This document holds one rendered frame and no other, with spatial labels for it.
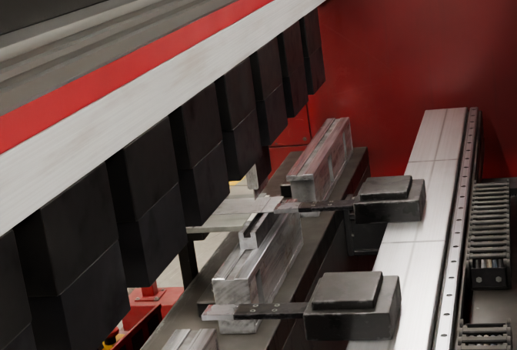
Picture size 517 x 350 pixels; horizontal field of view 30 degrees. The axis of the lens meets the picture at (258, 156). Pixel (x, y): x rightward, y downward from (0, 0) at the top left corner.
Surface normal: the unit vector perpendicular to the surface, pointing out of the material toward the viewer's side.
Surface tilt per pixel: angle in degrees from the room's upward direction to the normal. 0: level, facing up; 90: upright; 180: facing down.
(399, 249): 0
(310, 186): 90
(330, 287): 0
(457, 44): 90
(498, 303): 0
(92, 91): 90
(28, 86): 90
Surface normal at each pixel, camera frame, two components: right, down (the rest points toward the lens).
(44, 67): 0.96, -0.07
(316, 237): -0.13, -0.96
